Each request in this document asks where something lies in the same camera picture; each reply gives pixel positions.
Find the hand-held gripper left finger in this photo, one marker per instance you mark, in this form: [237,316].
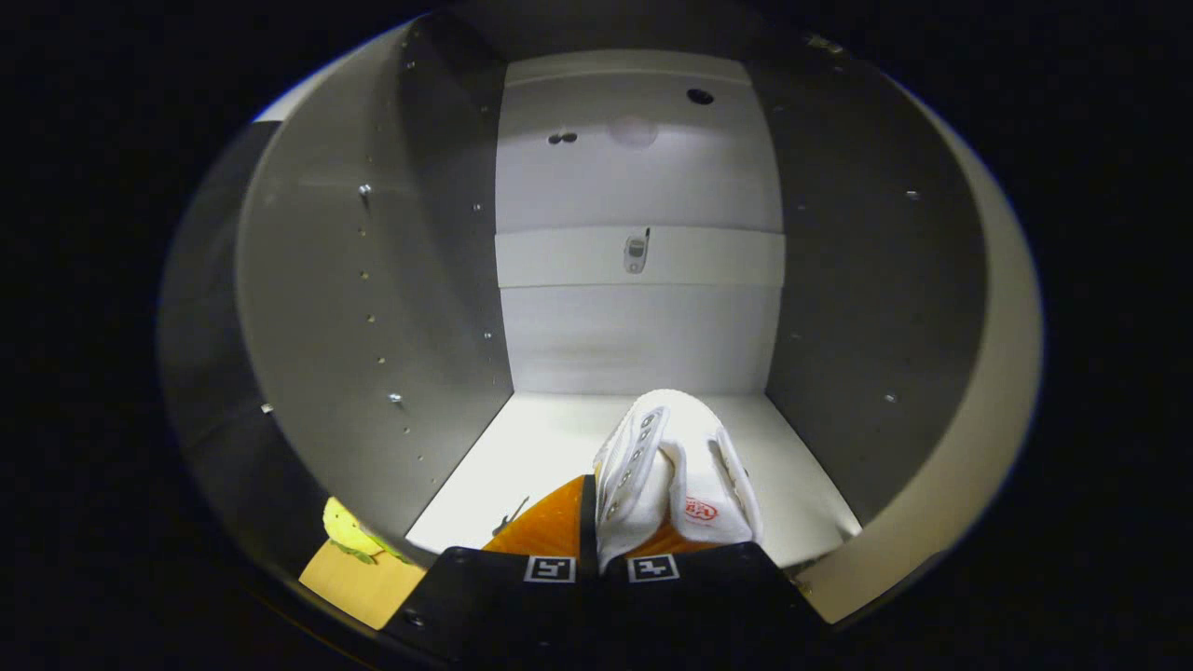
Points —
[588,522]

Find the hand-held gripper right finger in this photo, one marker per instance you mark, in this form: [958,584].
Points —
[708,606]

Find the white shoe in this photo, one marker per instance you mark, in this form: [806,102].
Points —
[652,447]

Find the dark grey shoe cabinet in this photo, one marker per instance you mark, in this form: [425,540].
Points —
[634,326]

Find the beige shoe cabinet door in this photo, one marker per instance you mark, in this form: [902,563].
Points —
[1007,419]

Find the yellow plush toy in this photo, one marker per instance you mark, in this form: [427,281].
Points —
[347,533]

